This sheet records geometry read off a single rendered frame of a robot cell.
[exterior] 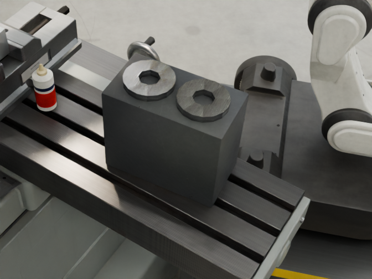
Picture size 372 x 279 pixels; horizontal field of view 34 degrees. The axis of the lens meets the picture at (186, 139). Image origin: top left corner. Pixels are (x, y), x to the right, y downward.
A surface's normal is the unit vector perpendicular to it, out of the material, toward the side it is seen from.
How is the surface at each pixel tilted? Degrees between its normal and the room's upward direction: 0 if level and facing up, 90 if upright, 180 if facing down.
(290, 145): 0
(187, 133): 90
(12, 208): 90
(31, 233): 90
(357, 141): 90
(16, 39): 0
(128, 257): 0
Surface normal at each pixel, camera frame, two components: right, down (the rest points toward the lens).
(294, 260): 0.06, -0.67
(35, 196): 0.85, 0.43
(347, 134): -0.18, 0.73
